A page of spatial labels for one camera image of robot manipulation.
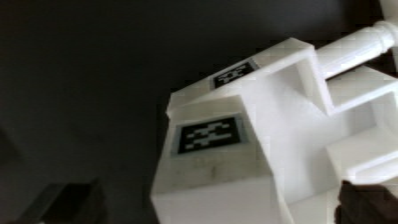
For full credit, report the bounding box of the white chair seat part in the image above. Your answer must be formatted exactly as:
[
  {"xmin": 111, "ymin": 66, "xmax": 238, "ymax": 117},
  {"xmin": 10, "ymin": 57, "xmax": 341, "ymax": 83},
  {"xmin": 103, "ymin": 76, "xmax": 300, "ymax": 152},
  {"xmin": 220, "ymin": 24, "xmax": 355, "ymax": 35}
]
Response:
[{"xmin": 167, "ymin": 21, "xmax": 398, "ymax": 224}]

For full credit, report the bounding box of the white chair leg block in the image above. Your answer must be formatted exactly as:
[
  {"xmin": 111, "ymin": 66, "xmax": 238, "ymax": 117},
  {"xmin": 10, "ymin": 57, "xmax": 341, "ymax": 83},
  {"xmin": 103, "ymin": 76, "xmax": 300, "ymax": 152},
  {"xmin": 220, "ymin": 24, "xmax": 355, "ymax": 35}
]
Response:
[{"xmin": 151, "ymin": 96, "xmax": 293, "ymax": 224}]

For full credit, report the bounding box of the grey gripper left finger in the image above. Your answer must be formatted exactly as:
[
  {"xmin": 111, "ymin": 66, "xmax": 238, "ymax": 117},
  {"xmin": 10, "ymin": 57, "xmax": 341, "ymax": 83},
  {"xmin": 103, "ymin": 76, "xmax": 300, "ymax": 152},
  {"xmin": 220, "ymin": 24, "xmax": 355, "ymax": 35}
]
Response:
[{"xmin": 10, "ymin": 179, "xmax": 106, "ymax": 224}]

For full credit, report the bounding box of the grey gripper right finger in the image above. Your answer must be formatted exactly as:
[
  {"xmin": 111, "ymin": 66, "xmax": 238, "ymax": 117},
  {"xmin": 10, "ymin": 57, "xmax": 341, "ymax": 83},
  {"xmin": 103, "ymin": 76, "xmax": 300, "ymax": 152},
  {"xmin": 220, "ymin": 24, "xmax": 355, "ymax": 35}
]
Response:
[{"xmin": 334, "ymin": 181, "xmax": 398, "ymax": 224}]

